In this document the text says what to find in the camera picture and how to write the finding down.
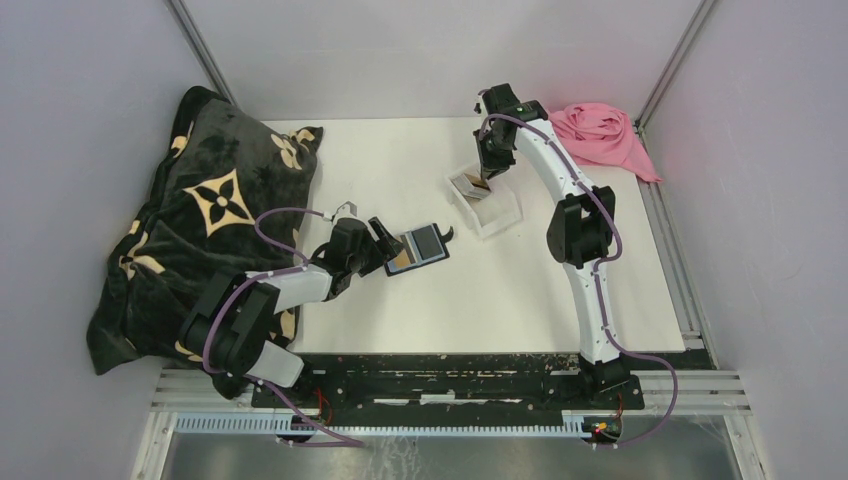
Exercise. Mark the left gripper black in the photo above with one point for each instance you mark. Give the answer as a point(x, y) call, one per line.
point(382, 250)

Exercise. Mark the aluminium frame rail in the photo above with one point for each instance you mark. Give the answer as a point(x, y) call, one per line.
point(203, 54)
point(679, 54)

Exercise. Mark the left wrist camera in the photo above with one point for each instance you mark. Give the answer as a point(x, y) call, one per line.
point(347, 210)

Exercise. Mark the white plastic bin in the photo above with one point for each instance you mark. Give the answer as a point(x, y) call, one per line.
point(491, 216)

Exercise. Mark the stack of cards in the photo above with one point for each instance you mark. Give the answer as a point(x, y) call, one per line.
point(472, 187)

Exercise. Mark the gold credit card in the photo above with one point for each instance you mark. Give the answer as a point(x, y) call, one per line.
point(404, 261)

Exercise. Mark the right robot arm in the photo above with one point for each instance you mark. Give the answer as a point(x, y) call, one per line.
point(581, 234)

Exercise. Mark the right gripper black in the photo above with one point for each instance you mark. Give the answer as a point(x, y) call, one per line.
point(491, 165)

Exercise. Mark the black leather card holder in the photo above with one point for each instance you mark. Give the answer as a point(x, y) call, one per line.
point(405, 238)

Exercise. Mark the aluminium frame rail left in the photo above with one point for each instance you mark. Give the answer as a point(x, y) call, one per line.
point(203, 54)

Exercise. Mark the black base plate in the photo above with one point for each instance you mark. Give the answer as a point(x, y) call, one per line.
point(452, 390)

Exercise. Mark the black floral pillow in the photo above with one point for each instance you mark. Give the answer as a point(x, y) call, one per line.
point(230, 192)

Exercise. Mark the aluminium frame rail right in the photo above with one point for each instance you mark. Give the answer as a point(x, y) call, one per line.
point(679, 54)

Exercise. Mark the dark glossy credit card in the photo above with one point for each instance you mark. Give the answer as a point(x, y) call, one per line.
point(428, 243)

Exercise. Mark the pink crumpled cloth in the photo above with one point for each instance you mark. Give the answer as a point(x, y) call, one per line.
point(597, 134)

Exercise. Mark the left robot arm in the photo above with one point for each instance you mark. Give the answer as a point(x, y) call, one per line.
point(230, 323)

